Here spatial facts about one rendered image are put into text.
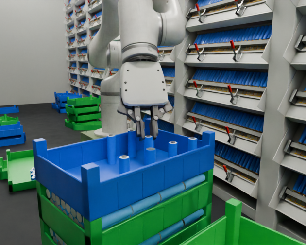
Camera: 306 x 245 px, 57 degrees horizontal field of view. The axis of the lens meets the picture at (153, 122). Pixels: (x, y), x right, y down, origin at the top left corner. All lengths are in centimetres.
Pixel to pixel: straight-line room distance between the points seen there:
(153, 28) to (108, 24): 53
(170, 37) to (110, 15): 51
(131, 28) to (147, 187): 35
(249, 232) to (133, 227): 19
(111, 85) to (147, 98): 68
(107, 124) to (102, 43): 36
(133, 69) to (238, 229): 37
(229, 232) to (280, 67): 78
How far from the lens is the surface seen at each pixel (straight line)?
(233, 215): 49
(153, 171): 48
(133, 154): 66
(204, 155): 58
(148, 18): 67
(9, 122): 348
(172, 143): 55
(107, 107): 129
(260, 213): 135
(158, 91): 61
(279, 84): 117
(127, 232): 49
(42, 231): 63
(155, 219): 53
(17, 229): 141
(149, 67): 63
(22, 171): 188
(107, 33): 120
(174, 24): 68
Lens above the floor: 70
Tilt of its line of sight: 13 degrees down
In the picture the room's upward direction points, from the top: straight up
